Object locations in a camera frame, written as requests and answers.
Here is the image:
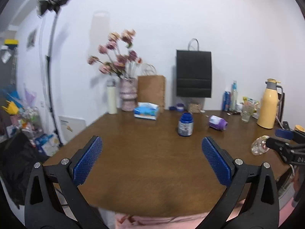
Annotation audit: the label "small purple lidded jar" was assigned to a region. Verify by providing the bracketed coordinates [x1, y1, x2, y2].
[176, 103, 185, 112]

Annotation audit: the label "cluttered storage shelf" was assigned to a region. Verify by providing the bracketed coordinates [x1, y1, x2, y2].
[1, 85, 59, 157]

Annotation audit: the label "clear tall bottle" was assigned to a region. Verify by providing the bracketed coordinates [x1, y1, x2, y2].
[230, 81, 238, 111]

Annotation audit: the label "pink artificial flowers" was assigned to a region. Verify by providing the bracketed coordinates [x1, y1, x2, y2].
[87, 30, 143, 79]

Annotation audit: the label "blue spray bottle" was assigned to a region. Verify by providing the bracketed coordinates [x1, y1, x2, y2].
[222, 91, 231, 111]

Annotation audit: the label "pink cloth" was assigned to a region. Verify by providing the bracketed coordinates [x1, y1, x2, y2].
[115, 198, 294, 229]

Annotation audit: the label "clear glass cup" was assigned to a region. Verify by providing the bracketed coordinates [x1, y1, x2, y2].
[251, 135, 269, 156]

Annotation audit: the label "black light stand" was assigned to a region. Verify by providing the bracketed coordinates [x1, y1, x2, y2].
[36, 0, 70, 147]

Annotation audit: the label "purple white lying bottle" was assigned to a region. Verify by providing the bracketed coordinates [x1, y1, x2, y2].
[208, 115, 228, 131]

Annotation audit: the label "white tall tumbler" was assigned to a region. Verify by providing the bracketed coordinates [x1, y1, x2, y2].
[107, 79, 117, 115]

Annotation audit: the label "brown paper bag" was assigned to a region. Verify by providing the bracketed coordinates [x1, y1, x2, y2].
[137, 64, 166, 113]

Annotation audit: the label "black paper bag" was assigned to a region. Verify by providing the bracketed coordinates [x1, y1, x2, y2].
[176, 38, 212, 98]

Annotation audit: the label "glass jar of snacks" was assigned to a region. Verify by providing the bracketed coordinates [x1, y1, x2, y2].
[188, 103, 202, 114]

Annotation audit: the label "pink speckled vase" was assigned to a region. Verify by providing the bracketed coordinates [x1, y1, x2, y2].
[119, 78, 137, 112]

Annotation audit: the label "yellow thermos jug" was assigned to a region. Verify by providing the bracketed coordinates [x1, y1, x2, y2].
[257, 79, 283, 129]

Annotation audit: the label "white box on floor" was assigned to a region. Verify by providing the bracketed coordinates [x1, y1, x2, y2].
[58, 116, 86, 143]

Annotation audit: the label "clear drinking glass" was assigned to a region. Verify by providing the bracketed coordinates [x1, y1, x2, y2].
[241, 104, 253, 123]

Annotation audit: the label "blue tissue pack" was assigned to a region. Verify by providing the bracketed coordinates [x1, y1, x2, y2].
[133, 102, 160, 120]

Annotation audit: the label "blue bottle with label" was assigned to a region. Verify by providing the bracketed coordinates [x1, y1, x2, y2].
[177, 113, 193, 136]

